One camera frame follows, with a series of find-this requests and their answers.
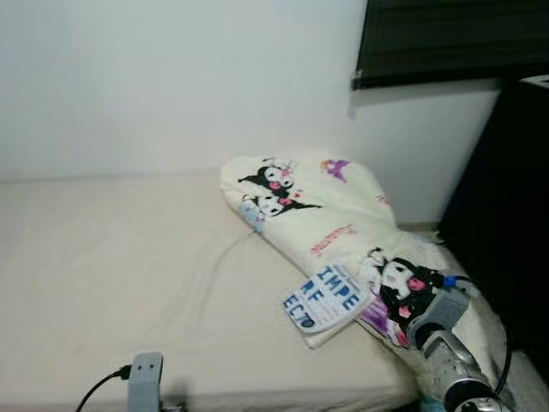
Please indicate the black wardrobe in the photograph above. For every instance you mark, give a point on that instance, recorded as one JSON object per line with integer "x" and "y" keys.
{"x": 506, "y": 172}

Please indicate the black window blind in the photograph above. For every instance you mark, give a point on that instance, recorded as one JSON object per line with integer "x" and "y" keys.
{"x": 446, "y": 39}

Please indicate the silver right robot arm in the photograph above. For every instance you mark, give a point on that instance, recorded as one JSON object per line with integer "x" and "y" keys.
{"x": 450, "y": 369}

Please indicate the bed with beige sheet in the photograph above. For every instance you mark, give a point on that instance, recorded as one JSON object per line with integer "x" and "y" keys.
{"x": 129, "y": 257}

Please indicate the white booklet with blue letters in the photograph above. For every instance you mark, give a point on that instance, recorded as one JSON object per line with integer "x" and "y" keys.
{"x": 330, "y": 296}

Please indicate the cream cartoon print blanket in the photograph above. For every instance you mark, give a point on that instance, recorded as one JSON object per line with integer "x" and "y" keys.
{"x": 343, "y": 223}

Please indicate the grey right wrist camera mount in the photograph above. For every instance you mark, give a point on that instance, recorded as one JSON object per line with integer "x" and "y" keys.
{"x": 446, "y": 306}

